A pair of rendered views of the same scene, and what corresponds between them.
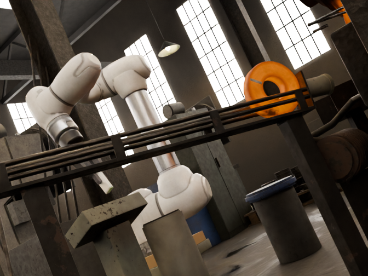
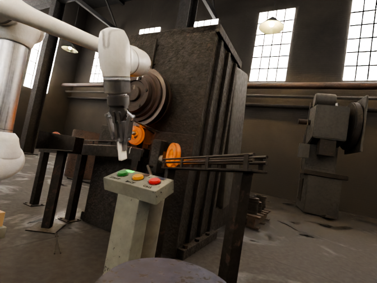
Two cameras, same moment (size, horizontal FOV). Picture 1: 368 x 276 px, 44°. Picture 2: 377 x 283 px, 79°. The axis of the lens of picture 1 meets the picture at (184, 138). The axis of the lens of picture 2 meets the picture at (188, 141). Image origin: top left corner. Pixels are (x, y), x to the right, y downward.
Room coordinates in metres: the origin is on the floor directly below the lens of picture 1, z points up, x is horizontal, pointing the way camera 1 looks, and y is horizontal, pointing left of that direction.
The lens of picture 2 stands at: (1.26, 1.16, 0.70)
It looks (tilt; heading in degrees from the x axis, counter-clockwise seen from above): 4 degrees up; 264
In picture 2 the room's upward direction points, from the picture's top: 10 degrees clockwise
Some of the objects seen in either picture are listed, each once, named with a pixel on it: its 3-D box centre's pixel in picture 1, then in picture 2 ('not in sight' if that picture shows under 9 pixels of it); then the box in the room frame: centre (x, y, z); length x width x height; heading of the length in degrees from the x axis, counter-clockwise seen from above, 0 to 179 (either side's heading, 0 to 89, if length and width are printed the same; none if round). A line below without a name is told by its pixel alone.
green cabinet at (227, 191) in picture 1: (204, 176); not in sight; (5.41, -0.04, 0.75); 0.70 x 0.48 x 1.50; 146
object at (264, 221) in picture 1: (284, 219); not in sight; (2.67, -0.34, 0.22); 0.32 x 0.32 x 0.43
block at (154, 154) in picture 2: (367, 62); (158, 156); (1.27, -0.57, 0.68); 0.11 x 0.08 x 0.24; 56
